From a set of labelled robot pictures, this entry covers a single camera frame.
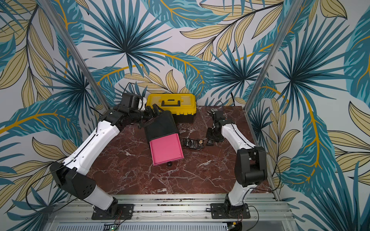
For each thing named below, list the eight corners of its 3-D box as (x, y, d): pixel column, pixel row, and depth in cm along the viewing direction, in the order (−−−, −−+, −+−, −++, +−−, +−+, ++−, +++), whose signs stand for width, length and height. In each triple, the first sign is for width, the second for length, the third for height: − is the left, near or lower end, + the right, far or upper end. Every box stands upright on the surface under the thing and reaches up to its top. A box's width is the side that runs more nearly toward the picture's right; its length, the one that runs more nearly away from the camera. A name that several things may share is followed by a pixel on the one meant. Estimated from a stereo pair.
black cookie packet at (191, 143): (181, 148, 99) (181, 146, 97) (181, 140, 103) (181, 138, 101) (196, 148, 99) (197, 146, 97) (196, 140, 103) (196, 138, 101)
